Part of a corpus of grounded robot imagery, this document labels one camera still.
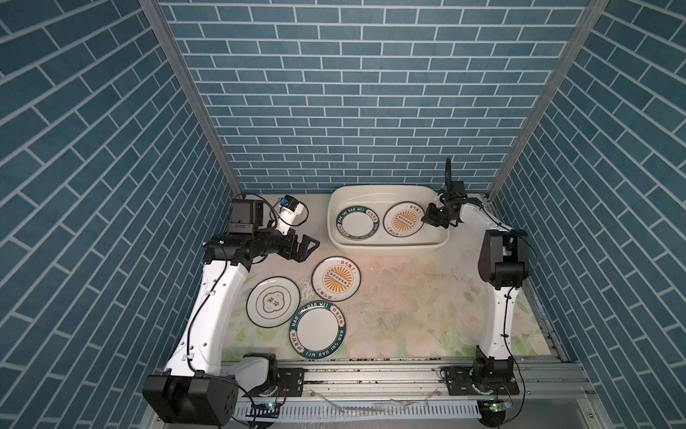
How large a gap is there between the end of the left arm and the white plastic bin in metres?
0.33

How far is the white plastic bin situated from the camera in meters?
1.03

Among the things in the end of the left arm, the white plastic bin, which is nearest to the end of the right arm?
the white plastic bin

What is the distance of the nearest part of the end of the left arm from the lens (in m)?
0.60
